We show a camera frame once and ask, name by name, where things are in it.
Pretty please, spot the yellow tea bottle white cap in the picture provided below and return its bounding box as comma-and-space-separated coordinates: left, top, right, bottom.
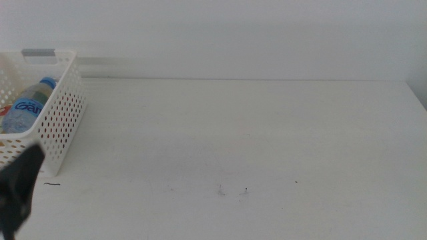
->
0, 83, 51, 118

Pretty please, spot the clear water bottle blue cap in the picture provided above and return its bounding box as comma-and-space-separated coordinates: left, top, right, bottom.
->
1, 77, 58, 135

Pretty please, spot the white perforated plastic basket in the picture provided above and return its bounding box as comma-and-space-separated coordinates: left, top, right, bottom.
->
0, 48, 88, 178

